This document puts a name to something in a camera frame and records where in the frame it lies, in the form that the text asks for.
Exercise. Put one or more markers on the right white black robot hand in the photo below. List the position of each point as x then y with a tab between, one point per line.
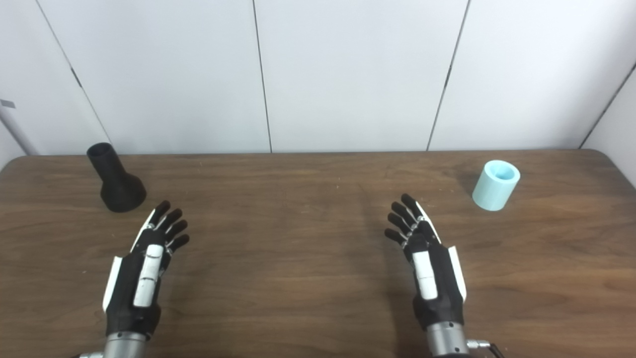
442	293

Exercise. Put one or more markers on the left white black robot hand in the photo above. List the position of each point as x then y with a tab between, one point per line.
130	288

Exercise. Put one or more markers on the black funnel-shaped nozzle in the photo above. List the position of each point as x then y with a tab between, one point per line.
119	189

